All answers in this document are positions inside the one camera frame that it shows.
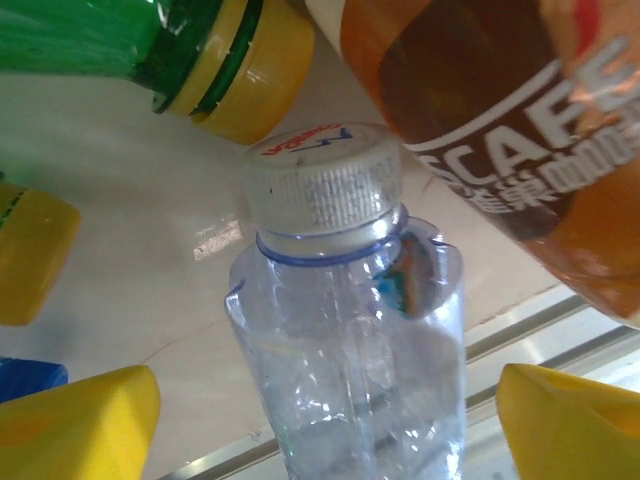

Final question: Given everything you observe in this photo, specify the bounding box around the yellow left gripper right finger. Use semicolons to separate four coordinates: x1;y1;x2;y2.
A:
496;363;640;480

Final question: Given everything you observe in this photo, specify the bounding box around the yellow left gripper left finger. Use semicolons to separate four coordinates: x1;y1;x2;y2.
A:
0;364;162;480

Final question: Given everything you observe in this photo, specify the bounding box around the clear bottle printed white cap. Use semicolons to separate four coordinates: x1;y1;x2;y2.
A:
222;122;469;480

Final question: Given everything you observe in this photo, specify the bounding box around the brown snack pouch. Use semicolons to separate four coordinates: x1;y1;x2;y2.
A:
302;0;640;329

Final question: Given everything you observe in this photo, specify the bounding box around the blue plastic item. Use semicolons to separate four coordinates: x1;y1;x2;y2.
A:
0;355;69;405

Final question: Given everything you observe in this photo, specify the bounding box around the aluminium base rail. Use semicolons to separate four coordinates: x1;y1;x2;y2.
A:
144;287;640;480

